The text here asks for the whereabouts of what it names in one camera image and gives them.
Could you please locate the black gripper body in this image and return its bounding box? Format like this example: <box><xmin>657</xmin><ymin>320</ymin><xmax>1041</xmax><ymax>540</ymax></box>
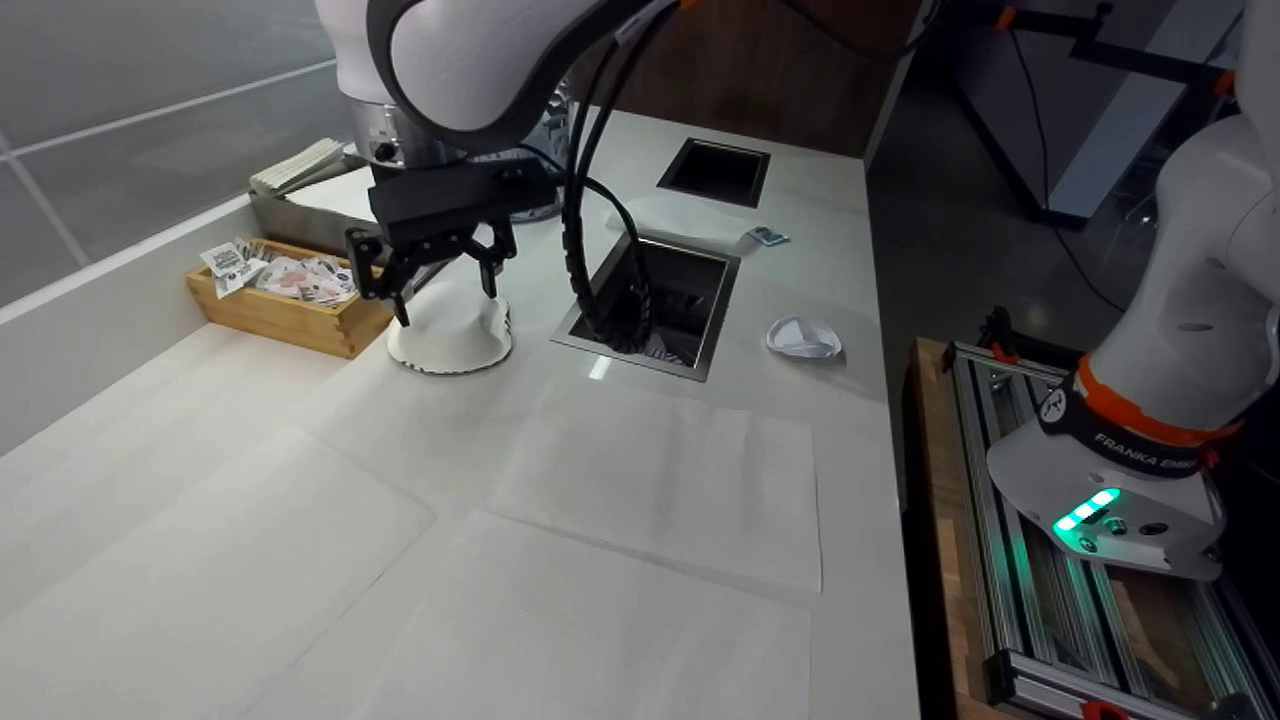
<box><xmin>364</xmin><ymin>149</ymin><xmax>563</xmax><ymax>271</ymax></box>

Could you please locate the white cone-shaped paper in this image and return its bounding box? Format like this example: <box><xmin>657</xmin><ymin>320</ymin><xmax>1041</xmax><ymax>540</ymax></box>
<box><xmin>383</xmin><ymin>271</ymin><xmax>520</xmax><ymax>381</ymax></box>

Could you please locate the wooden packet box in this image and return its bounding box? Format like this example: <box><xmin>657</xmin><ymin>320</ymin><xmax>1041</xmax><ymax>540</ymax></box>
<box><xmin>182</xmin><ymin>238</ymin><xmax>395</xmax><ymax>360</ymax></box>

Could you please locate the black printed white packet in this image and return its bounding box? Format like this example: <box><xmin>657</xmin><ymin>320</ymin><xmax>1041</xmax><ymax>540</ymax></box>
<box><xmin>197</xmin><ymin>238</ymin><xmax>267</xmax><ymax>300</ymax></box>

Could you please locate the flat translucent paper sheet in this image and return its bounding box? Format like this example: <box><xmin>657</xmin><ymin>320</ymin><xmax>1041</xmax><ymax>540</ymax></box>
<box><xmin>480</xmin><ymin>381</ymin><xmax>823</xmax><ymax>600</ymax></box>

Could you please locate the wooden base board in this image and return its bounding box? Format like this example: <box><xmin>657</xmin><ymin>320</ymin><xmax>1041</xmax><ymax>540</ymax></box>
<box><xmin>904</xmin><ymin>335</ymin><xmax>1003</xmax><ymax>720</ymax></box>

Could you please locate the grey panel board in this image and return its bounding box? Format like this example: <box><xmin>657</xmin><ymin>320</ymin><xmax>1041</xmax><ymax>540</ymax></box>
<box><xmin>1045</xmin><ymin>0</ymin><xmax>1255</xmax><ymax>224</ymax></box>

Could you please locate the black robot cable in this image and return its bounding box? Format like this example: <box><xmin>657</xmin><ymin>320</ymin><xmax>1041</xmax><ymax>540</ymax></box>
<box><xmin>557</xmin><ymin>0</ymin><xmax>695</xmax><ymax>351</ymax></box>

